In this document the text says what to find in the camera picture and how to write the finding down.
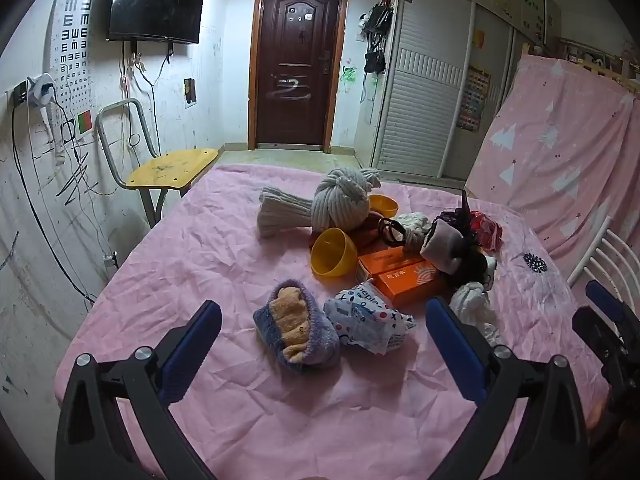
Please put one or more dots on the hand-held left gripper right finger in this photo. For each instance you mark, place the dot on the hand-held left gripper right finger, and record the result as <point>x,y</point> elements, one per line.
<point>452,345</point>

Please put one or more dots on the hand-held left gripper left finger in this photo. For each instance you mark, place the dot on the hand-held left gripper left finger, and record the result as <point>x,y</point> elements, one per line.
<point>192,347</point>

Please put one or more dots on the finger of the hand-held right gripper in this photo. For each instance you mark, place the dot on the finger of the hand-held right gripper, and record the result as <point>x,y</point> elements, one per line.
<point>605,300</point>
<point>595,327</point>

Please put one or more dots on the orange box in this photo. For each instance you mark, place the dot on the orange box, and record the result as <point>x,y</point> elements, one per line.
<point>410,285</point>
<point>385,262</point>

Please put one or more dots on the white dotted wrapper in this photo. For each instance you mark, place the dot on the white dotted wrapper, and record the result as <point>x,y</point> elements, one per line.
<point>365,317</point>

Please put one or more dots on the large yellow bowl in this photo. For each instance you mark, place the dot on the large yellow bowl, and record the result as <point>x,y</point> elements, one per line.
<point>332,255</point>

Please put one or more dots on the white crumpled tissue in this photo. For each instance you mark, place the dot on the white crumpled tissue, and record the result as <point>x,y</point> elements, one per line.
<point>472,305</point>

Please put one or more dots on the white chair with brown seat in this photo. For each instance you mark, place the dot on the white chair with brown seat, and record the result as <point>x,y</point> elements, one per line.
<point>597,246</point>

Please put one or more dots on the black tangled fabric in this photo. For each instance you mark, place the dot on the black tangled fabric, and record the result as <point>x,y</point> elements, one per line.
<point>470,260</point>

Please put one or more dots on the grey pink sock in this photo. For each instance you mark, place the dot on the grey pink sock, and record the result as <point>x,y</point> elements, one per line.
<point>440,247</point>

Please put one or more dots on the pink tablecloth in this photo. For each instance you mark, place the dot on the pink tablecloth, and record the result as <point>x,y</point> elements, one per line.
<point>225,240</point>

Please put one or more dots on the red packet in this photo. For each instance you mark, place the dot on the red packet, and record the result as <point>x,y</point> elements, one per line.
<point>487,230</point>

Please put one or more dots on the white knotted cloth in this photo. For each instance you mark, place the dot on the white knotted cloth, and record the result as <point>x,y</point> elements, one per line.
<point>412,225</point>

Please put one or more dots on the small yellow bowl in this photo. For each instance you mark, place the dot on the small yellow bowl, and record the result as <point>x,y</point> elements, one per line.
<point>382,205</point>

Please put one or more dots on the beige ribbed knit cloth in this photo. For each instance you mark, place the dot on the beige ribbed knit cloth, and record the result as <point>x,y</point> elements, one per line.
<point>282,210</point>

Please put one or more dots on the pink tree print bed sheet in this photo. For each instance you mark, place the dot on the pink tree print bed sheet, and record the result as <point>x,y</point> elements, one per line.
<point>550,135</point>

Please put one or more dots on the grey knitted hat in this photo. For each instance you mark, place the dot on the grey knitted hat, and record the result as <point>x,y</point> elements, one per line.
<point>340,200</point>

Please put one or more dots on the white slatted wardrobe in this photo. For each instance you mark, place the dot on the white slatted wardrobe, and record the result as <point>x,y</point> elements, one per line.
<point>420,85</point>

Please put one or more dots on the yellow paper notice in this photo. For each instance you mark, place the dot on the yellow paper notice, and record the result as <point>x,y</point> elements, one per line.
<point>479,39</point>

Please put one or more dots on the white power adapter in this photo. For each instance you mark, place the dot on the white power adapter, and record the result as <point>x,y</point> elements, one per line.
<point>41,90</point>

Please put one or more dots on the dark brown door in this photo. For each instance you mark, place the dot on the dark brown door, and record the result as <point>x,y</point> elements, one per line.
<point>295,60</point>

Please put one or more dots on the eye chart poster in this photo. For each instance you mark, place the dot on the eye chart poster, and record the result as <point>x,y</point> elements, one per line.
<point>75,35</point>

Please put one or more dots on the bundle of hanging bags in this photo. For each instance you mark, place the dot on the bundle of hanging bags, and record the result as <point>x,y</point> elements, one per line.
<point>377,16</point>

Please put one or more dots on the yellow chair with grey frame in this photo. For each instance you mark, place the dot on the yellow chair with grey frame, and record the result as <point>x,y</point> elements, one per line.
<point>170,165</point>

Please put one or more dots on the colourful grid wall poster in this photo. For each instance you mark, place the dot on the colourful grid wall poster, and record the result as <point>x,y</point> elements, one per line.
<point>474,97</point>

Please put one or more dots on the open wall socket box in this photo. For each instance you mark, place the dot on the open wall socket box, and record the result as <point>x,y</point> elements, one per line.
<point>189,91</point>

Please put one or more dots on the black wall television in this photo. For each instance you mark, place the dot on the black wall television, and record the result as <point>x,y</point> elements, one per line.
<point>155,0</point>

